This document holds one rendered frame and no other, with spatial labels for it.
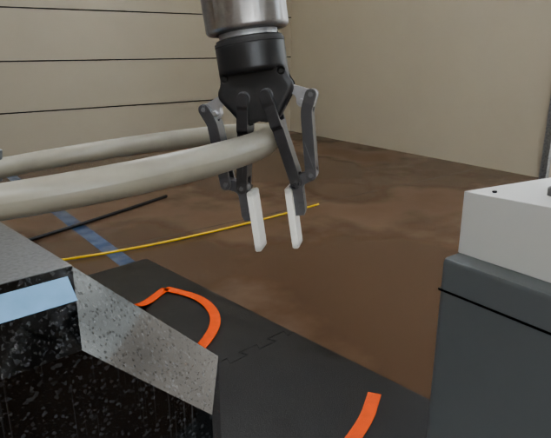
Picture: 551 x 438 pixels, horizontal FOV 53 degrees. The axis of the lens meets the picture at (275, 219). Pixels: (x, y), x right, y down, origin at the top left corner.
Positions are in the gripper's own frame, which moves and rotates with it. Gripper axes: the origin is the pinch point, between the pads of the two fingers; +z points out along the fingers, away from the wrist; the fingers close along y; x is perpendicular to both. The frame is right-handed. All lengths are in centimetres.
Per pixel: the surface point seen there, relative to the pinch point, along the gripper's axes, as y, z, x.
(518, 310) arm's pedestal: -30.0, 23.6, -24.0
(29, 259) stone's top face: 38.6, 4.2, -6.9
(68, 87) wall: 317, -49, -483
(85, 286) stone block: 30.2, 8.6, -6.2
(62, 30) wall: 308, -104, -481
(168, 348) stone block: 24.2, 23.2, -15.0
